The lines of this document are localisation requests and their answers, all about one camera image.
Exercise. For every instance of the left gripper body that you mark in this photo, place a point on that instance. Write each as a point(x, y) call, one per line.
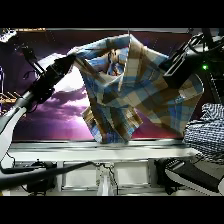
point(61, 68)

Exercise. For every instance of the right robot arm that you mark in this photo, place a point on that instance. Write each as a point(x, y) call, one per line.
point(196, 178)

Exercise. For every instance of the blue and brown checked shirt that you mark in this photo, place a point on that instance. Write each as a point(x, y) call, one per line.
point(146, 86)

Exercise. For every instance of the black and white checked garment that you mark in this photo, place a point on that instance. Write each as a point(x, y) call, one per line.
point(206, 133)

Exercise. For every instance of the silver frame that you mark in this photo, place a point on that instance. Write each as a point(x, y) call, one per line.
point(133, 154)

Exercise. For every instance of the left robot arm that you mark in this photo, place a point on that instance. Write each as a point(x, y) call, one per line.
point(13, 121)

